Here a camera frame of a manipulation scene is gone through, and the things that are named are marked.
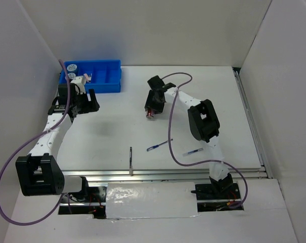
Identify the blue clear ballpoint pen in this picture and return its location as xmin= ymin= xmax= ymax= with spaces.
xmin=146 ymin=138 xmax=173 ymax=152

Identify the pink white mini stapler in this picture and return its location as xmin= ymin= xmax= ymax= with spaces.
xmin=83 ymin=73 xmax=92 ymax=83

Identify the purple cable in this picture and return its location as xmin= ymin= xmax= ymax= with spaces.
xmin=160 ymin=72 xmax=249 ymax=210
xmin=0 ymin=59 xmax=75 ymax=225

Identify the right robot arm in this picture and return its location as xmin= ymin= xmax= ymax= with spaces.
xmin=144 ymin=72 xmax=233 ymax=198

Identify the silver foil cover sheet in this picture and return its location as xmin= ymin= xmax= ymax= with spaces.
xmin=106 ymin=182 xmax=198 ymax=219

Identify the dark blue gel pen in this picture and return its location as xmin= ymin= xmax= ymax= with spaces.
xmin=182 ymin=148 xmax=204 ymax=156

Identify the pink capped marker tube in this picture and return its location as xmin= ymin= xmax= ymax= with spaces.
xmin=146 ymin=108 xmax=155 ymax=119

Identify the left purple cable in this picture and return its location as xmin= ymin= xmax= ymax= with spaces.
xmin=0 ymin=59 xmax=75 ymax=225

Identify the black gel pen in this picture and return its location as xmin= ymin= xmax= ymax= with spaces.
xmin=129 ymin=147 xmax=133 ymax=176

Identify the aluminium right rail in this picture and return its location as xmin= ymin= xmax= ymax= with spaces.
xmin=232 ymin=67 xmax=274 ymax=179

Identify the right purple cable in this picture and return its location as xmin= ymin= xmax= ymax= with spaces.
xmin=160 ymin=72 xmax=249 ymax=210

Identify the aluminium front rail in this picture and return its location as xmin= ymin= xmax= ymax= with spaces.
xmin=59 ymin=168 xmax=267 ymax=183

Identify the aluminium rail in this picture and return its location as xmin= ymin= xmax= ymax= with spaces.
xmin=59 ymin=168 xmax=267 ymax=183
xmin=232 ymin=67 xmax=274 ymax=179

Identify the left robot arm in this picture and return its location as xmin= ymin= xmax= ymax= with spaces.
xmin=15 ymin=84 xmax=100 ymax=202

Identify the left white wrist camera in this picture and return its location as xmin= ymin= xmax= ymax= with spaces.
xmin=71 ymin=76 xmax=86 ymax=95

